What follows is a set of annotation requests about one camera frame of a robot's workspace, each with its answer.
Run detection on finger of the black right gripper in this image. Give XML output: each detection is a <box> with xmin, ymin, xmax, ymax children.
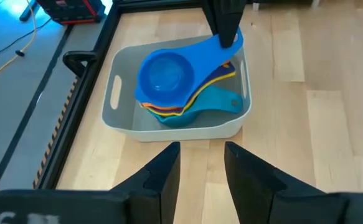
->
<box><xmin>201</xmin><ymin>0</ymin><xmax>222</xmax><ymax>44</ymax></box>
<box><xmin>217</xmin><ymin>0</ymin><xmax>247</xmax><ymax>49</ymax></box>

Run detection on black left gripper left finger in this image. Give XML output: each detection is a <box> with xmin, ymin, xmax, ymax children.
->
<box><xmin>0</xmin><ymin>141</ymin><xmax>181</xmax><ymax>224</ymax></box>

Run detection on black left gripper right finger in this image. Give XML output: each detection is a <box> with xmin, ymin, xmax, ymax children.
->
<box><xmin>224</xmin><ymin>141</ymin><xmax>363</xmax><ymax>224</ymax></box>

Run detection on purple measuring cup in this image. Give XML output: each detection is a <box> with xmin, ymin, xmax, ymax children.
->
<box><xmin>142</xmin><ymin>60</ymin><xmax>237</xmax><ymax>114</ymax></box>

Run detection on blue measuring cup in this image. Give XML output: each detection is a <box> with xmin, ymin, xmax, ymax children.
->
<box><xmin>134</xmin><ymin>27</ymin><xmax>244</xmax><ymax>108</ymax></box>

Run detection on yellow measuring cup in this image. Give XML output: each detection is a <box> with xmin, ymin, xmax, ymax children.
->
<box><xmin>146</xmin><ymin>70</ymin><xmax>237</xmax><ymax>118</ymax></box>

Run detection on teal measuring cup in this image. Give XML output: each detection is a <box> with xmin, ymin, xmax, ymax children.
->
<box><xmin>151</xmin><ymin>85</ymin><xmax>243</xmax><ymax>129</ymax></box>

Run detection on grey plastic basket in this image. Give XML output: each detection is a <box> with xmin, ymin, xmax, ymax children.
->
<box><xmin>101</xmin><ymin>34</ymin><xmax>252</xmax><ymax>142</ymax></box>

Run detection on red and black toolbox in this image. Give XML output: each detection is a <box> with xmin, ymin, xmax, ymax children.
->
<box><xmin>36</xmin><ymin>0</ymin><xmax>106</xmax><ymax>26</ymax></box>

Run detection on black aluminium table frame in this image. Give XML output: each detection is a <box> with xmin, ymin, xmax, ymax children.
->
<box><xmin>0</xmin><ymin>0</ymin><xmax>207</xmax><ymax>200</ymax></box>

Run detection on yellow floor cable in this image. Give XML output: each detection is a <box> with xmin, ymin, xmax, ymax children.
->
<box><xmin>0</xmin><ymin>0</ymin><xmax>38</xmax><ymax>88</ymax></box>

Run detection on black floor cable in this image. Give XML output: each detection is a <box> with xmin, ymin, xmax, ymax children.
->
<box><xmin>0</xmin><ymin>17</ymin><xmax>53</xmax><ymax>68</ymax></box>

